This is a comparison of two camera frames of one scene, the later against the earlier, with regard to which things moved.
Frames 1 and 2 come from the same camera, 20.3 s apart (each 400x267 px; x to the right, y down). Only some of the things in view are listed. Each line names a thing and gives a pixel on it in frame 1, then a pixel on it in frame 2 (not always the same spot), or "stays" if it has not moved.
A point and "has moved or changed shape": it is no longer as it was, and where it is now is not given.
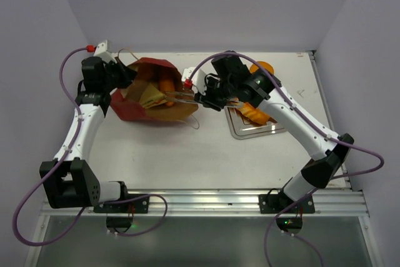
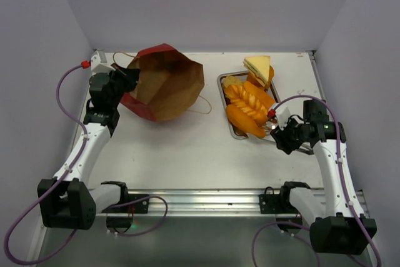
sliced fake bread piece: (152, 97) has moved or changed shape
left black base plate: (135, 206) stays
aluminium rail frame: (225, 202) stays
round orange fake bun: (265, 65) has moved or changed shape
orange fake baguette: (166, 85) -> (244, 122)
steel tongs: (233, 102) -> (268, 129)
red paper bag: (157, 94) has moved or changed shape
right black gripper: (209, 99) -> (284, 137)
